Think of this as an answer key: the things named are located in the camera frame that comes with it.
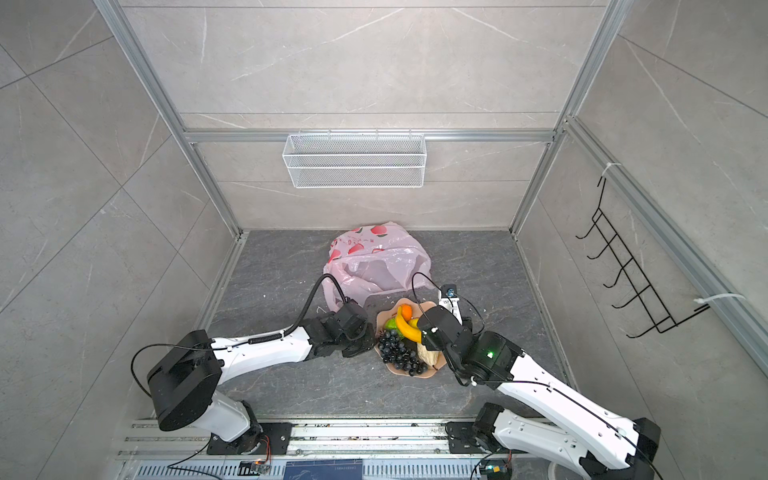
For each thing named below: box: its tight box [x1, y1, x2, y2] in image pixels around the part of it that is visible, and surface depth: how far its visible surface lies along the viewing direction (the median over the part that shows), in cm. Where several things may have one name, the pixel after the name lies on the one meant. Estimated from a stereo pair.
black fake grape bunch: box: [378, 329, 428, 377], surface depth 81 cm
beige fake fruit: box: [416, 343, 442, 366], surface depth 83 cm
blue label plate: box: [283, 458, 363, 480], surface depth 70 cm
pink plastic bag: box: [322, 221, 434, 312], surface depth 97 cm
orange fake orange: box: [401, 303, 413, 321], surface depth 91 cm
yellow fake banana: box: [396, 306, 422, 343], surface depth 84 cm
